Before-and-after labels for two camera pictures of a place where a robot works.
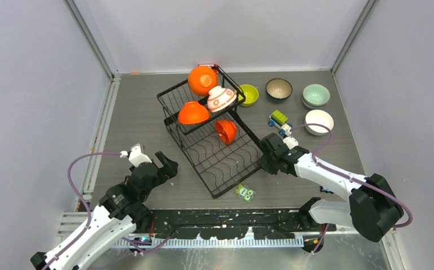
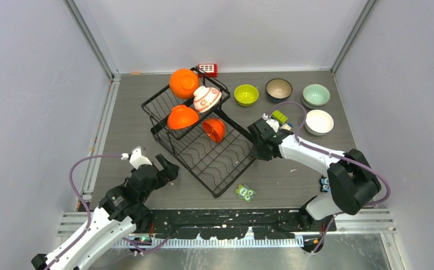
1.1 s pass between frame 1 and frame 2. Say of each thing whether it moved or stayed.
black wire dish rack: moved
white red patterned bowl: moved
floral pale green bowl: stayed
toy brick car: stayed
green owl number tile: stayed
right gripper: moved
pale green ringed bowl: stayed
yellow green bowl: stayed
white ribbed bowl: stayed
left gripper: stayed
